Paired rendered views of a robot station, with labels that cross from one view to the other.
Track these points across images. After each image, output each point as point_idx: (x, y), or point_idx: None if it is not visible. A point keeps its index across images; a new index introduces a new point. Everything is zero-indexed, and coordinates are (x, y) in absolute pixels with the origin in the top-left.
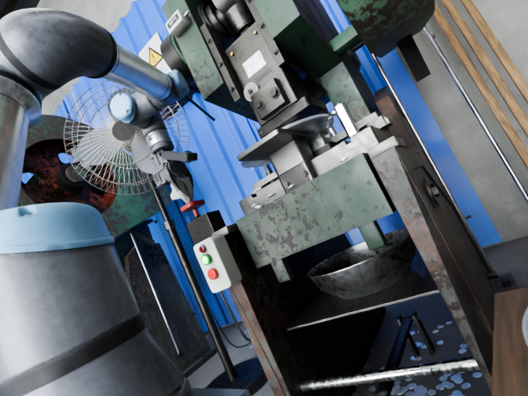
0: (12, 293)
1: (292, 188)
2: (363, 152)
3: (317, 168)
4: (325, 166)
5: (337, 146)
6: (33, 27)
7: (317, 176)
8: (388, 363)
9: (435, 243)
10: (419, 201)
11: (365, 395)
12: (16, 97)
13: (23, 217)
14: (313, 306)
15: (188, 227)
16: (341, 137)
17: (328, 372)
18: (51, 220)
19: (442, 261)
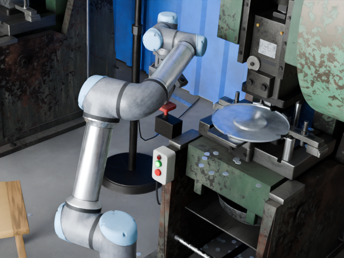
0: (116, 252)
1: (233, 153)
2: (282, 173)
3: (255, 154)
4: (259, 158)
5: (272, 157)
6: (134, 113)
7: (252, 158)
8: (227, 255)
9: (264, 249)
10: (270, 233)
11: (211, 251)
12: (112, 127)
13: (123, 237)
14: (210, 196)
15: (156, 120)
16: (291, 134)
17: (196, 232)
18: (128, 238)
19: (262, 256)
